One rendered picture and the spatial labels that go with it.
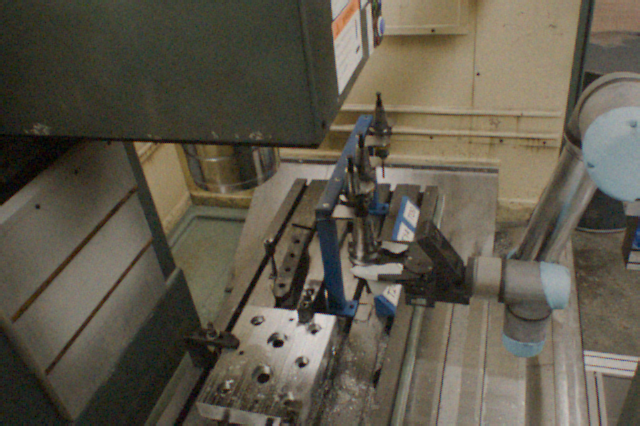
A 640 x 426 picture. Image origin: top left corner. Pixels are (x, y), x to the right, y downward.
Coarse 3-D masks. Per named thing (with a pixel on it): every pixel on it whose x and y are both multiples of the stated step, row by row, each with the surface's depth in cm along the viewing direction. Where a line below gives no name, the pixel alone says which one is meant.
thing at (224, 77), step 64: (0, 0) 78; (64, 0) 75; (128, 0) 72; (192, 0) 70; (256, 0) 68; (320, 0) 73; (0, 64) 85; (64, 64) 81; (128, 64) 78; (192, 64) 75; (256, 64) 73; (320, 64) 75; (0, 128) 93; (64, 128) 89; (128, 128) 85; (192, 128) 82; (256, 128) 79; (320, 128) 77
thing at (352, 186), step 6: (354, 168) 128; (348, 174) 127; (354, 174) 127; (348, 180) 128; (354, 180) 128; (348, 186) 129; (354, 186) 128; (360, 186) 130; (348, 192) 129; (354, 192) 129; (360, 192) 130; (348, 198) 130; (354, 198) 130
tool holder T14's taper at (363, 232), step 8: (360, 216) 96; (368, 216) 96; (360, 224) 96; (368, 224) 96; (360, 232) 97; (368, 232) 97; (352, 240) 99; (360, 240) 97; (368, 240) 97; (376, 240) 99; (360, 248) 98; (368, 248) 98
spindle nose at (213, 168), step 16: (192, 144) 90; (192, 160) 92; (208, 160) 90; (224, 160) 90; (240, 160) 91; (256, 160) 92; (272, 160) 95; (192, 176) 96; (208, 176) 92; (224, 176) 92; (240, 176) 92; (256, 176) 93; (224, 192) 94
